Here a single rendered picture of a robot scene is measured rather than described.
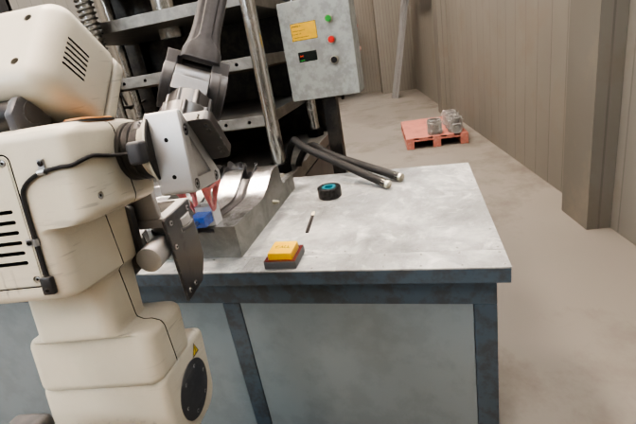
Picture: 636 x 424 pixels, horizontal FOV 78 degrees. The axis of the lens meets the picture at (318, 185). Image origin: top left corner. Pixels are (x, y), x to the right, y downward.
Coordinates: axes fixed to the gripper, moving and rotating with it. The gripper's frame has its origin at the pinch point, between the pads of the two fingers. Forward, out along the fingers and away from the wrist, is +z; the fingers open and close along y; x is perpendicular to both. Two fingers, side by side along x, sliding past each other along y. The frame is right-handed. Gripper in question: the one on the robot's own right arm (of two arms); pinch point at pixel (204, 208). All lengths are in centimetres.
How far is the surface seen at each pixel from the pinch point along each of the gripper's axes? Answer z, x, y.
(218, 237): 7.6, 1.6, -2.5
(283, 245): 10.5, 2.9, -20.2
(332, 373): 50, 3, -26
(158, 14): -60, -82, 49
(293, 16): -47, -85, -9
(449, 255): 15, 3, -58
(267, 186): 3.9, -23.5, -7.8
